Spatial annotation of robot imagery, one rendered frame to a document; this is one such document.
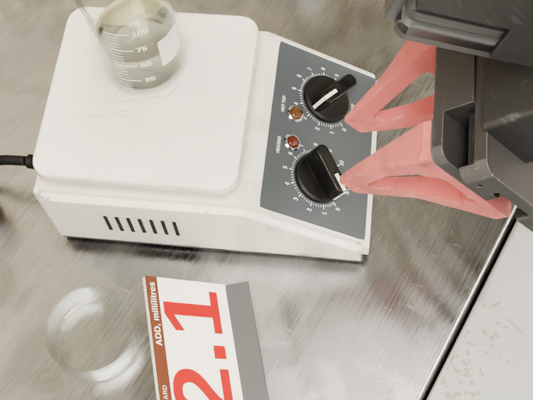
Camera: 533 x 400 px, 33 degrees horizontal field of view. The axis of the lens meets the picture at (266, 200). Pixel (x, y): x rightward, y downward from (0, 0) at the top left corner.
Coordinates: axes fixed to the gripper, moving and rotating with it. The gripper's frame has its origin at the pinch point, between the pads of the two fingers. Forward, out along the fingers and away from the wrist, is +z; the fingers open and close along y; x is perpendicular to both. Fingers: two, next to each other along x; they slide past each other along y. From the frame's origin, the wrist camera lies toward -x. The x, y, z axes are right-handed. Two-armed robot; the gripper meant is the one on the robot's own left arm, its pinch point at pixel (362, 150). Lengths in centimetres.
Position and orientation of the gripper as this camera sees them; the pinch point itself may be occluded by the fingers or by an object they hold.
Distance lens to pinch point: 46.3
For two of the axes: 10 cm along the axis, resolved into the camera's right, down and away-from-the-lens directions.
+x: 6.8, 3.8, 6.3
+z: -7.2, 2.2, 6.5
